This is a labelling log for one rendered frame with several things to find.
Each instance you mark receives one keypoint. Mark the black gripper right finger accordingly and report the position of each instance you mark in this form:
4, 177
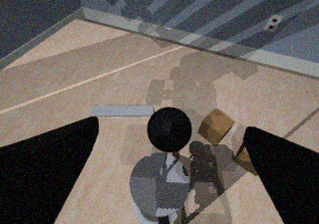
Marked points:
289, 173

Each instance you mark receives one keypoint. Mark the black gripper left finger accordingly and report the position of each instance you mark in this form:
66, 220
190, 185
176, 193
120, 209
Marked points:
37, 174

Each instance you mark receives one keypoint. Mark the tan cube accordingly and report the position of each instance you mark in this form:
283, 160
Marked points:
242, 159
215, 126

